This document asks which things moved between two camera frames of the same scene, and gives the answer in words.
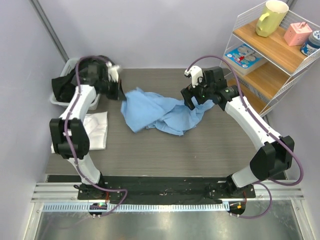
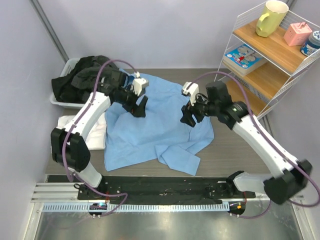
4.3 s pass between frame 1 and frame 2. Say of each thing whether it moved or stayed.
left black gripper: moved
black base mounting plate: stayed
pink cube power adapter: stayed
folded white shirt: stayed
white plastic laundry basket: stayed
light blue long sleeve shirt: moved
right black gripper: moved
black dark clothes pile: stayed
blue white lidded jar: stayed
